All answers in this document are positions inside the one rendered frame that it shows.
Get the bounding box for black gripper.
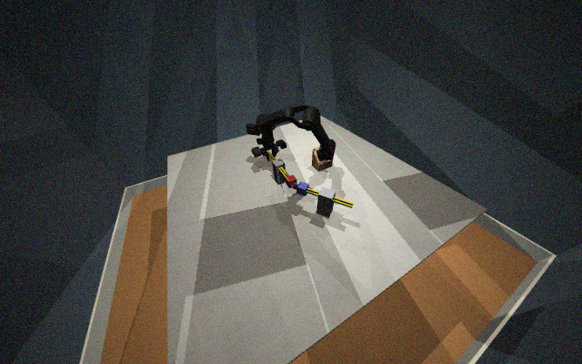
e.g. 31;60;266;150
251;136;287;162

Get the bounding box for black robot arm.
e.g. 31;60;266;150
246;104;335;161

